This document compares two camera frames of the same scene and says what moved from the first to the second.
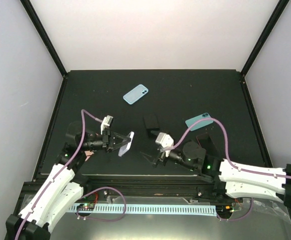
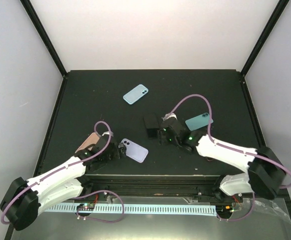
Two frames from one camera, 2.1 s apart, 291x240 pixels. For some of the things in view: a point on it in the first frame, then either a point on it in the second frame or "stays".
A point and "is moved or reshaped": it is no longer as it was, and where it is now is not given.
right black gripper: (161, 157) → (162, 138)
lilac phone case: (125, 147) is moved or reshaped
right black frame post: (266, 33) stays
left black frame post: (45, 36) stays
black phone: (151, 123) stays
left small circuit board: (85, 207) stays
